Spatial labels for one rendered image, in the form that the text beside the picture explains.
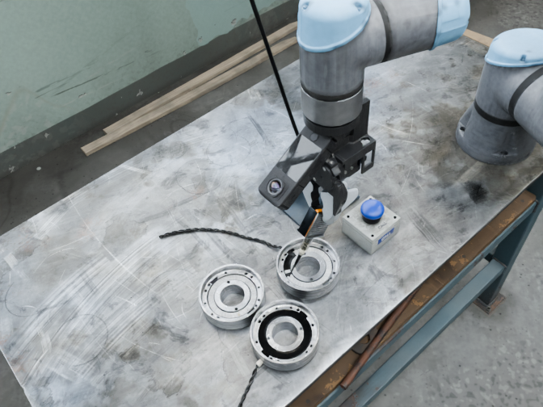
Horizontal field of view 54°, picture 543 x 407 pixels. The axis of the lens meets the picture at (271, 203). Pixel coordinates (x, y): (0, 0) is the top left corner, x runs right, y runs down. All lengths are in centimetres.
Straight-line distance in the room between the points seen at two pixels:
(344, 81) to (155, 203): 55
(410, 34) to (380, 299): 44
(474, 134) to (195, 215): 55
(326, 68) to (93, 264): 59
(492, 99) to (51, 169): 186
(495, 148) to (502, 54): 19
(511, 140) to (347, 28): 59
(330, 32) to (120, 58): 194
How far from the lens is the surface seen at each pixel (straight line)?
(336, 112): 63
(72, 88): 241
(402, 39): 61
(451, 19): 64
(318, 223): 80
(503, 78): 100
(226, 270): 89
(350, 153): 71
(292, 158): 69
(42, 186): 238
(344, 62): 59
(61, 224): 108
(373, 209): 90
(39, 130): 245
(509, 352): 181
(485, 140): 109
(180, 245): 97
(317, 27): 57
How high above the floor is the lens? 157
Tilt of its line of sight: 51 degrees down
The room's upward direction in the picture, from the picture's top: 7 degrees counter-clockwise
